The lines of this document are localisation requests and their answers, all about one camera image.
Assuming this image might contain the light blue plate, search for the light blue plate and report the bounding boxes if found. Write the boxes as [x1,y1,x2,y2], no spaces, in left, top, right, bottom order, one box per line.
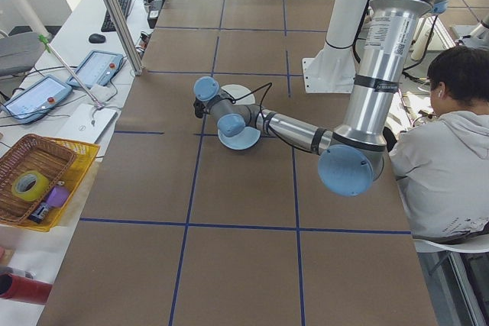
[218,127,262,152]
[217,125,262,151]

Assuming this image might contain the white plate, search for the white plate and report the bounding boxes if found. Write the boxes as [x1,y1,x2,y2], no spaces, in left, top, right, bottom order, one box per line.
[220,83,256,108]

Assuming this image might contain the white crumpled cloth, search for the white crumpled cloth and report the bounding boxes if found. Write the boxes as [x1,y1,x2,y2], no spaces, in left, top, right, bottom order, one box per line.
[89,83,118,104]

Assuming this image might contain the black power box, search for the black power box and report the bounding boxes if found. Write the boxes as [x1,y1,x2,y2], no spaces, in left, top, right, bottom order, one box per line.
[147,0,165,30]

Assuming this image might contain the yellow plastic basket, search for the yellow plastic basket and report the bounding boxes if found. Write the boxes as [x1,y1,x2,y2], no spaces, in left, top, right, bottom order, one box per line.
[0,135,102,233]

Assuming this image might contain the white closed laptop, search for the white closed laptop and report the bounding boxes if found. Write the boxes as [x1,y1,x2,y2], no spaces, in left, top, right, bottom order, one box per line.
[57,103,119,148]

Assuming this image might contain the blue teach pendant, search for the blue teach pendant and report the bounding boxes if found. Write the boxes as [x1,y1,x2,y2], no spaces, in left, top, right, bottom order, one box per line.
[66,50,127,89]
[0,75,73,125]

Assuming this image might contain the black keyboard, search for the black keyboard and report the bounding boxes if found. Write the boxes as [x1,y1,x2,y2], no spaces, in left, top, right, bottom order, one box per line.
[100,0,134,33]

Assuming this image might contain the long thin metal rod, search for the long thin metal rod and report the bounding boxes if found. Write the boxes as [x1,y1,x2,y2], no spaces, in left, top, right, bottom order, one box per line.
[37,34,106,109]

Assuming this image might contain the purple box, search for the purple box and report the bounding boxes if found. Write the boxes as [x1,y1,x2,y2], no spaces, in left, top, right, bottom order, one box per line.
[44,186,71,209]

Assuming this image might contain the yellow tape roll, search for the yellow tape roll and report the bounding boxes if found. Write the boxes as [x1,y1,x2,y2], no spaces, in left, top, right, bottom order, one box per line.
[11,169,51,203]

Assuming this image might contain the person in grey hoodie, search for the person in grey hoodie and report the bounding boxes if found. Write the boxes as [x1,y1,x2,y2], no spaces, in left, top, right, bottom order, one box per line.
[387,46,489,245]

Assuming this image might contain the brown wicker basket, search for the brown wicker basket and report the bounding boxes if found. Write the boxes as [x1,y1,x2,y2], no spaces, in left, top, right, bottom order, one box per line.
[0,134,78,224]

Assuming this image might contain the small black device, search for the small black device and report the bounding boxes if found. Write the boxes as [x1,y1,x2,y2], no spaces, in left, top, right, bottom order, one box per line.
[27,203,53,224]

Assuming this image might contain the grey office chair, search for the grey office chair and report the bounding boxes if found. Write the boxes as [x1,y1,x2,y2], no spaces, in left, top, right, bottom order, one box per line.
[0,31,47,79]

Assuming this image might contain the red cylinder bottle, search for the red cylinder bottle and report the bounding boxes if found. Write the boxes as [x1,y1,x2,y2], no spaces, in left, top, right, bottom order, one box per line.
[0,273,53,306]

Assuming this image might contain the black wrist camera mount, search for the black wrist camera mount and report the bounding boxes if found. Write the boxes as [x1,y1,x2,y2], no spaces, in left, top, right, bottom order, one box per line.
[193,97,208,119]

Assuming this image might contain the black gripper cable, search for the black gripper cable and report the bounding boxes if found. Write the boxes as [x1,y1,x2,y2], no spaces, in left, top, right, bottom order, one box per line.
[228,81,318,151]

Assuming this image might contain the black pedestal cable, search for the black pedestal cable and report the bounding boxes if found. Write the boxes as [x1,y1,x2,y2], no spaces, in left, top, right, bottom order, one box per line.
[351,34,363,66]

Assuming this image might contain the white pedestal column with plate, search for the white pedestal column with plate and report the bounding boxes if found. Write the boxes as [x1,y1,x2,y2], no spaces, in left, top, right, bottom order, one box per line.
[301,0,377,95]

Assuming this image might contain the aluminium profile post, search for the aluminium profile post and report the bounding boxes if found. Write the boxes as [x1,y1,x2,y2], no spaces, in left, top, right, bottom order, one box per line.
[84,0,145,76]

